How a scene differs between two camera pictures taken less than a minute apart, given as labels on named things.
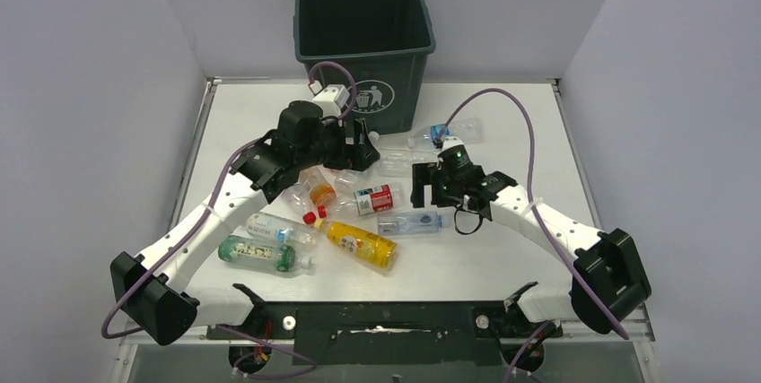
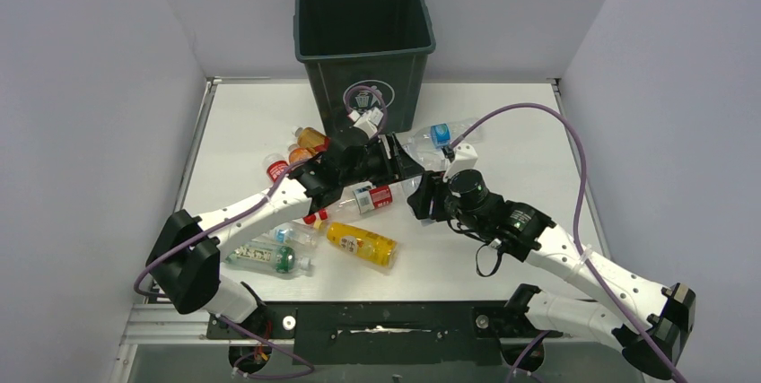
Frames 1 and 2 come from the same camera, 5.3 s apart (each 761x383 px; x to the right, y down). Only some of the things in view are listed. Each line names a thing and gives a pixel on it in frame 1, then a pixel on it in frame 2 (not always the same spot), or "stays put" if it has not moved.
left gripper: (357, 156) → (400, 166)
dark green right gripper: (391, 333) stays put
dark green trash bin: (382, 30) stays put
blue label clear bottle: (469, 130) stays put
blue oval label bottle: (409, 222) → (430, 158)
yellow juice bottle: (379, 251) stays put
